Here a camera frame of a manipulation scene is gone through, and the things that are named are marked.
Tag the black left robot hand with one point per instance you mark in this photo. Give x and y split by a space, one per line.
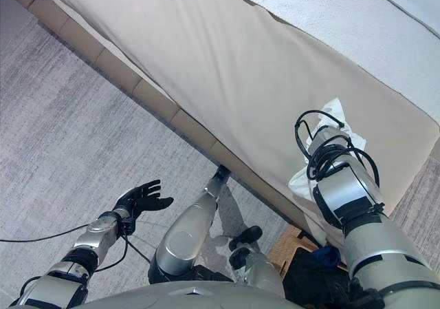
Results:
144 202

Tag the white garment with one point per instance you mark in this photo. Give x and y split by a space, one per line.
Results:
302 185

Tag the large dark navy garment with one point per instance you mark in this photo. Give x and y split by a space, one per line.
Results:
309 281

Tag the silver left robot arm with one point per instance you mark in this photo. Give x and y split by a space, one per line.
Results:
93 233

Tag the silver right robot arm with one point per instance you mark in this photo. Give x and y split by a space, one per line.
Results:
347 188

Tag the brown wicker basket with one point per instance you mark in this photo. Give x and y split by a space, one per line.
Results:
285 243

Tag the silver left robot leg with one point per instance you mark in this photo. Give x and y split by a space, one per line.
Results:
185 233

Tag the silver robot leg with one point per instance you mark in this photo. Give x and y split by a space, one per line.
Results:
185 233
258 267

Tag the grey robot torso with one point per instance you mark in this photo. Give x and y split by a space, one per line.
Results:
189 298

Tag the silver right robot leg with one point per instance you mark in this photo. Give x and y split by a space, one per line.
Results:
258 267

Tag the beige bedspread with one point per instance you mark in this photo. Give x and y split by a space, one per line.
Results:
223 64

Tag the small blue garment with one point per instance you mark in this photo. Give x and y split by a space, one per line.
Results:
324 255

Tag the white duvet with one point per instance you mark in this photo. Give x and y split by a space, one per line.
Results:
343 20

